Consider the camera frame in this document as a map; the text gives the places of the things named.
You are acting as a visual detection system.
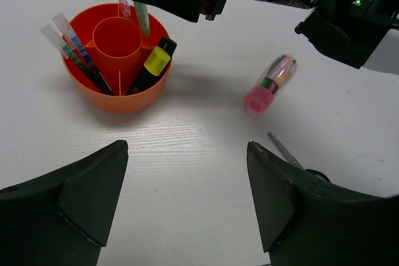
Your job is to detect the pink correction tape case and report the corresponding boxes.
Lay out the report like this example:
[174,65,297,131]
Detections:
[118,0,132,19]

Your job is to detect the yellow cap black highlighter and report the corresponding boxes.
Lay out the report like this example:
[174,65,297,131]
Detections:
[125,36,177,95]

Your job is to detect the pink cylindrical pencil case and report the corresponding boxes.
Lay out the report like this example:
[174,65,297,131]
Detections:
[244,54,298,117]

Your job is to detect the blue gel pen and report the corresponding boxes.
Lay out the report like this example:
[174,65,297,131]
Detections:
[52,13,114,96]

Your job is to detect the green correction tape case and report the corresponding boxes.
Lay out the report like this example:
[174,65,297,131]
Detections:
[133,1,150,37]

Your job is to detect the black handled scissors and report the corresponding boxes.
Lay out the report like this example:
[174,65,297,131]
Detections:
[267,132,330,182]

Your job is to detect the green gel pen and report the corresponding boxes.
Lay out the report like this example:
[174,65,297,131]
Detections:
[41,24,113,95]

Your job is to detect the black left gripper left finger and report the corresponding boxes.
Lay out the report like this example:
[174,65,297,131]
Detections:
[1,140,128,265]

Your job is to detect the orange round pen holder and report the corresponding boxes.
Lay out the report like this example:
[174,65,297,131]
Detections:
[63,3,169,113]

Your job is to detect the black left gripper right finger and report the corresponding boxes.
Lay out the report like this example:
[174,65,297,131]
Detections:
[247,142,398,265]

